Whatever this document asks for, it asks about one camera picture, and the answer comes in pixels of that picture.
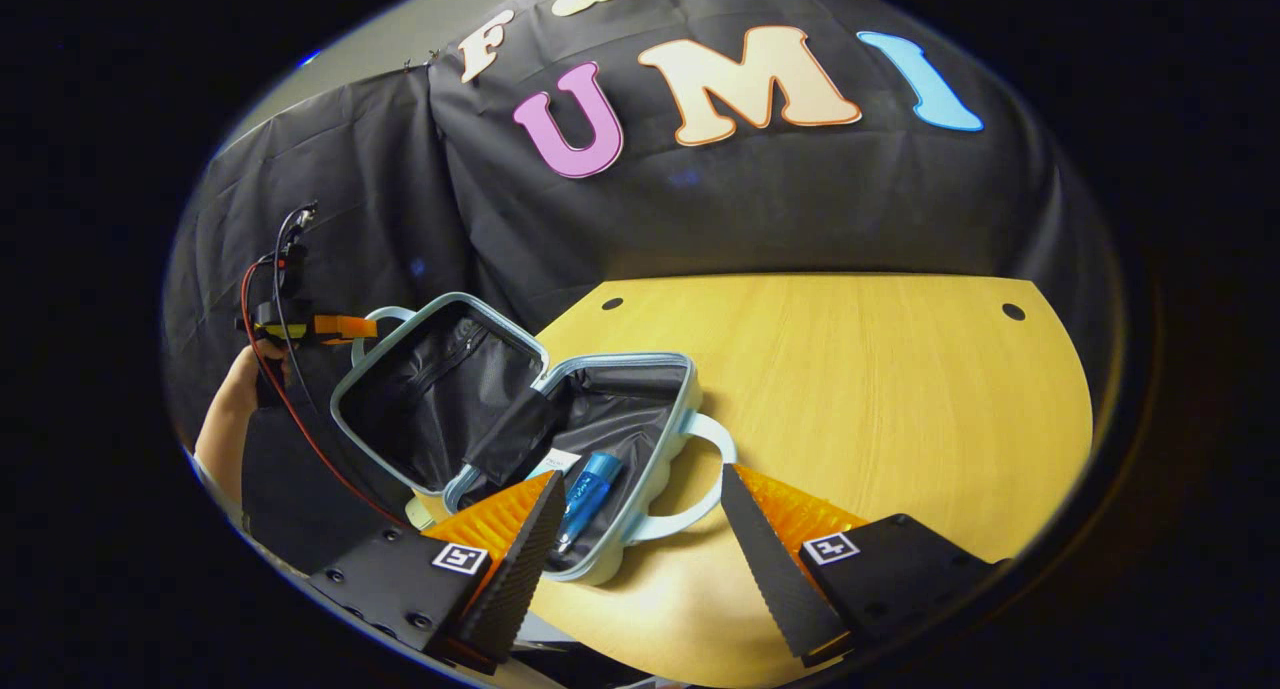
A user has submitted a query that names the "red cable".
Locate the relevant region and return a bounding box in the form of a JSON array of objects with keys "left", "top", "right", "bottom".
[{"left": 238, "top": 259, "right": 406, "bottom": 528}]

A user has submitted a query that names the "white skin care sachet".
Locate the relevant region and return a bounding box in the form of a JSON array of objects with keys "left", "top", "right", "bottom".
[{"left": 525, "top": 449, "right": 583, "bottom": 482}]

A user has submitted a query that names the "black backdrop cloth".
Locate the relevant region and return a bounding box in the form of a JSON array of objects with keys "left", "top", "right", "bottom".
[{"left": 165, "top": 0, "right": 1126, "bottom": 450}]

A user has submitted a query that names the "light blue suitcase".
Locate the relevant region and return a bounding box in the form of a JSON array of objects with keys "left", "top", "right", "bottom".
[{"left": 330, "top": 291, "right": 738, "bottom": 585}]

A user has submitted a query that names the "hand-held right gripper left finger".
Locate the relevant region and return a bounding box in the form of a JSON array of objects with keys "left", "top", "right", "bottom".
[{"left": 310, "top": 472, "right": 566, "bottom": 667}]

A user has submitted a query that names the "blue skin care tube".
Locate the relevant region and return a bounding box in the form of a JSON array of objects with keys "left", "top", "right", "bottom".
[{"left": 555, "top": 452, "right": 623, "bottom": 555}]

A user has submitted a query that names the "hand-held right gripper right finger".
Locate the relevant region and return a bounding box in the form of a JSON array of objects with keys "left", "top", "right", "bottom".
[{"left": 720, "top": 464, "right": 1001, "bottom": 662}]

